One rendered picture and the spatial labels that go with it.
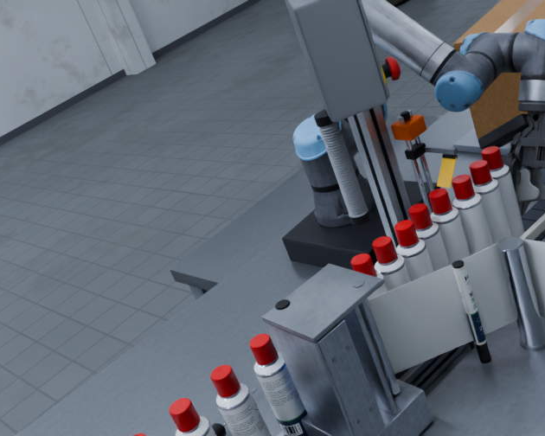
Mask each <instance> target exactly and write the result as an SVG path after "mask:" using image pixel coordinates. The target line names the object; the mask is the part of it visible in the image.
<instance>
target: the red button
mask: <svg viewBox="0 0 545 436"><path fill-rule="evenodd" d="M385 62H386V64H383V65H381V66H382V69H383V72H384V74H385V77H386V78H388V77H390V78H391V79H392V80H398V79H399V78H400V75H401V69H400V66H399V63H398V62H397V60H396V59H395V58H394V57H392V56H389V57H388V58H386V59H385Z"/></svg>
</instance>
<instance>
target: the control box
mask: <svg viewBox="0 0 545 436"><path fill-rule="evenodd" d="M285 4H286V7H287V9H288V11H289V14H290V17H291V19H292V24H293V27H294V29H295V32H296V34H297V37H298V41H299V44H300V47H301V49H302V52H303V54H304V57H305V61H306V64H307V67H308V69H309V72H310V75H311V78H312V81H313V84H314V87H315V89H316V92H317V95H318V97H319V98H320V100H321V102H322V104H323V106H324V109H325V111H326V112H327V113H328V115H329V117H330V120H331V121H332V122H337V121H340V120H342V119H346V118H348V117H351V116H354V115H356V114H358V113H361V112H365V111H367V110H369V109H372V108H375V107H377V106H381V105H383V104H386V103H387V102H388V98H389V97H390V94H389V93H390V91H389V90H388V83H387V80H386V77H385V74H384V72H383V69H382V65H381V63H380V60H379V57H378V54H377V51H376V48H375V43H374V40H373V37H372V34H371V31H370V28H369V23H368V20H367V17H366V14H365V11H364V8H363V5H362V0H285Z"/></svg>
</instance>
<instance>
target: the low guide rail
mask: <svg viewBox="0 0 545 436"><path fill-rule="evenodd" d="M544 230H545V214H544V215H543V216H542V217H541V218H540V219H539V220H538V221H536V222H535V223H534V224H533V225H532V226H531V227H530V228H529V229H528V230H527V231H526V232H525V233H524V234H523V235H522V236H520V237H519V238H520V239H525V240H534V239H535V238H536V237H537V236H538V235H539V234H540V233H541V232H542V231H544Z"/></svg>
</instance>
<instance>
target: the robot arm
mask: <svg viewBox="0 0 545 436"><path fill-rule="evenodd" d="M362 5H363V8H364V11H365V14H366V17H367V20H368V23H369V28H370V31H371V34H372V37H373V40H374V43H375V44H376V45H377V46H379V47H380V48H382V49H383V50H385V51H386V52H388V53H389V54H390V55H392V56H393V57H394V58H395V59H397V60H398V61H400V62H401V63H403V64H404V65H405V66H407V67H409V68H410V69H411V70H413V71H414V72H415V73H417V74H418V75H419V76H421V77H422V78H423V79H425V80H426V81H428V82H429V83H431V84H432V85H434V86H435V89H434V93H435V97H436V99H437V100H438V102H439V104H440V105H441V106H442V107H444V108H445V109H446V110H448V111H451V112H462V111H464V110H466V109H468V108H469V107H470V106H471V105H472V104H473V103H475V102H476V101H478V100H479V99H480V98H481V96H482V94H483V93H484V91H485V90H486V89H487V88H488V87H489V86H490V85H491V84H492V83H493V81H494V80H495V79H496V78H497V77H498V76H499V75H500V74H501V73H520V72H521V80H520V86H519V95H518V101H519V102H522V103H521V104H519V107H518V111H523V112H528V114H523V113H522V114H520V115H518V116H516V117H515V118H513V119H512V120H510V121H508V122H506V123H505V124H503V125H500V126H499V127H498V128H496V129H495V130H493V131H490V132H489V133H487V134H485V135H484V136H482V137H481V138H479V139H478V143H479V146H480V149H481V150H483V149H485V148H487V147H490V146H497V147H498V148H500V147H502V146H504V145H506V144H508V143H509V142H511V141H512V142H511V143H510V149H509V153H508V159H507V163H506V165H508V166H509V167H510V174H511V177H512V181H513V184H514V188H515V192H516V199H517V202H518V206H519V209H520V214H521V216H523V215H524V214H525V212H526V210H527V208H528V206H529V203H530V202H534V201H540V200H545V185H544V184H543V183H542V172H541V171H540V169H542V168H545V19H536V20H531V21H528V22H527V25H526V29H525V30H524V31H525V32H517V33H489V32H483V33H480V34H471V35H468V36H467V37H466V38H465V39H464V40H463V45H461V47H460V51H457V50H456V49H455V48H453V47H451V46H450V45H449V44H447V43H446V42H444V41H442V40H441V39H440V38H438V37H437V36H436V35H435V34H433V33H432V32H430V31H429V30H427V29H426V28H424V27H423V26H421V25H420V24H418V23H417V22H416V21H415V20H413V19H412V18H410V17H409V16H407V15H406V14H404V13H403V12H401V11H400V10H398V9H397V8H395V7H394V6H393V5H392V4H391V3H389V2H387V1H386V0H362ZM314 115H315V114H314ZM314 115H312V116H311V118H309V119H306V120H304V121H303V122H302V123H301V124H300V125H299V126H298V127H297V129H296V130H295V132H294V134H293V143H294V145H295V149H296V153H297V155H298V157H299V159H300V161H301V163H302V165H303V167H304V170H305V173H306V175H307V177H308V180H309V182H310V184H311V187H312V190H313V195H314V202H315V209H314V211H315V216H316V218H317V221H318V223H319V224H320V225H321V226H323V227H327V228H339V227H343V226H347V225H349V224H352V223H351V221H350V218H349V212H348V209H347V206H346V204H345V201H344V199H343V195H342V192H341V190H340V187H339V184H338V182H337V178H336V175H335V172H334V170H333V168H332V165H331V162H330V158H329V156H328V153H327V150H326V148H325V145H324V141H323V138H322V136H321V133H320V130H319V127H318V126H317V124H316V121H315V119H314ZM337 122H338V124H339V127H340V130H341V133H342V135H343V140H344V143H345V145H346V148H347V150H348V153H349V157H350V160H351V162H352V165H353V168H354V170H355V173H356V177H357V180H358V182H359V185H360V189H361V192H362V195H363V198H364V201H365V203H366V206H367V208H368V209H369V213H371V212H372V211H373V210H374V209H375V207H376V203H375V198H374V196H373V193H372V190H371V188H370V185H369V183H368V182H367V181H366V180H365V179H364V177H363V176H362V175H361V174H360V172H359V169H358V168H357V165H356V161H355V159H354V155H355V154H356V153H357V152H359V151H358V149H357V146H356V141H355V139H354V136H353V133H352V130H351V128H350V125H349V121H348V118H346V119H342V120H340V121H337ZM521 167H523V168H526V169H522V170H521Z"/></svg>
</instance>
